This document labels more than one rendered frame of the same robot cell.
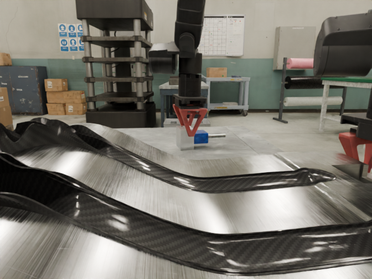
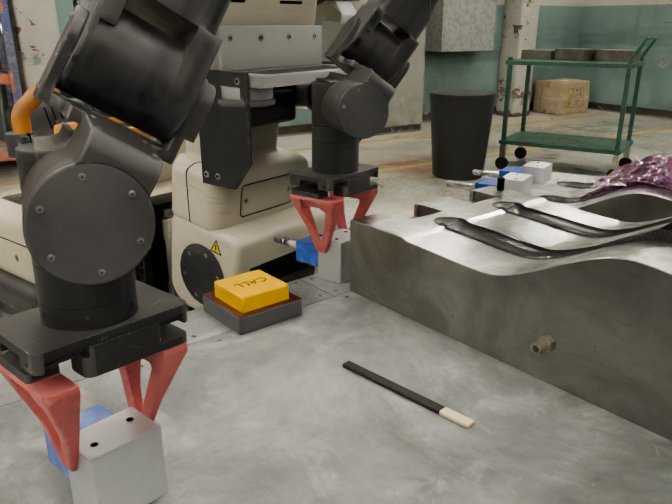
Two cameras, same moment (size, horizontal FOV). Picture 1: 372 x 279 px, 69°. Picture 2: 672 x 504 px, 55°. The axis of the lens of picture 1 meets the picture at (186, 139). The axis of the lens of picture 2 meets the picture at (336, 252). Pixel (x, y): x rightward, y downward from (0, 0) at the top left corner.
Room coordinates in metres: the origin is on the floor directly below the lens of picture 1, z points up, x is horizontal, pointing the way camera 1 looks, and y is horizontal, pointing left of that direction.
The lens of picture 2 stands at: (0.77, 0.38, 1.11)
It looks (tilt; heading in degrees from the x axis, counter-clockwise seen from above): 20 degrees down; 236
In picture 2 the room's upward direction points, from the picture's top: straight up
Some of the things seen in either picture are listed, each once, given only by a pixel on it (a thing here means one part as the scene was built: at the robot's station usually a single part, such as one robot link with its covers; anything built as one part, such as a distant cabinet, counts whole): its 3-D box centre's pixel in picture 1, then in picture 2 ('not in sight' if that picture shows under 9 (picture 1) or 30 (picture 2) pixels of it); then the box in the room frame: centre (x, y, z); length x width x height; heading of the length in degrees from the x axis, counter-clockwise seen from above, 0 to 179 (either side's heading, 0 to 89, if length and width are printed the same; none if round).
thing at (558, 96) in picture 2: not in sight; (560, 96); (-6.39, -5.10, 0.20); 0.63 x 0.44 x 0.40; 179
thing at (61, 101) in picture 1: (66, 96); not in sight; (6.50, 2.84, 0.42); 0.86 x 0.33 x 0.83; 89
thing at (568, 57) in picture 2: not in sight; (573, 105); (-3.53, -2.80, 0.50); 0.98 x 0.55 x 1.01; 114
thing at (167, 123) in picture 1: (186, 126); not in sight; (3.57, -0.01, 0.28); 0.61 x 0.41 x 0.15; 89
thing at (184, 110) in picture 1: (190, 117); (117, 379); (0.68, -0.01, 0.88); 0.07 x 0.07 x 0.09; 15
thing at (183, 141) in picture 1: (202, 136); (81, 437); (0.71, -0.04, 0.83); 0.13 x 0.05 x 0.05; 105
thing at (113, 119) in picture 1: (124, 69); not in sight; (4.85, 1.06, 1.03); 1.54 x 0.94 x 2.06; 179
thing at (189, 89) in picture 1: (189, 88); (87, 284); (0.69, -0.01, 0.95); 0.10 x 0.07 x 0.07; 15
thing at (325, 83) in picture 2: not in sight; (337, 103); (0.34, -0.26, 1.02); 0.07 x 0.06 x 0.07; 74
